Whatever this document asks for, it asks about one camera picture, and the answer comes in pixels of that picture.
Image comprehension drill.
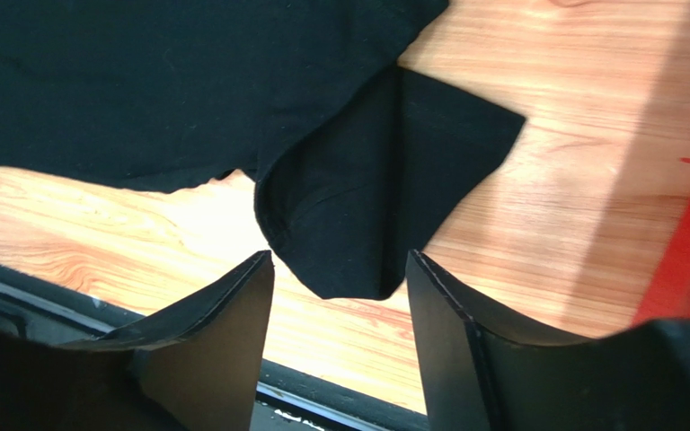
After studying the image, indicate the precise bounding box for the black t-shirt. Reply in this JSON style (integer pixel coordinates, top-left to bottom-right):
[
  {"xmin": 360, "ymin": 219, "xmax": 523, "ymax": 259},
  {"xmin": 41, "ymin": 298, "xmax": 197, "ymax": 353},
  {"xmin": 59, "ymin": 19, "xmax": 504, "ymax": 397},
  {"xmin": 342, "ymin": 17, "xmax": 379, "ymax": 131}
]
[{"xmin": 0, "ymin": 1, "xmax": 526, "ymax": 300}]

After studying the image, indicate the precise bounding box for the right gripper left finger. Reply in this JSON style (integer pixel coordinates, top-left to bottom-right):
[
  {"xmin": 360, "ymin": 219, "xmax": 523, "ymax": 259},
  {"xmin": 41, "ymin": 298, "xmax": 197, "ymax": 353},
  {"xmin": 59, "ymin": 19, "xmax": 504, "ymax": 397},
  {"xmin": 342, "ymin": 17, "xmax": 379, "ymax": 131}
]
[{"xmin": 60, "ymin": 251, "xmax": 274, "ymax": 430}]

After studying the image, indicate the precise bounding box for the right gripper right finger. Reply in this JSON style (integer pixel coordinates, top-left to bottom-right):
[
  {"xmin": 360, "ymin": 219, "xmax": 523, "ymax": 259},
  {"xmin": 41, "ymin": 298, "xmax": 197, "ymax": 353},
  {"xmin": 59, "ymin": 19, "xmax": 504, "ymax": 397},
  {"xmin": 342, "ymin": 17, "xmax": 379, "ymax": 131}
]
[{"xmin": 405, "ymin": 251, "xmax": 690, "ymax": 430}]

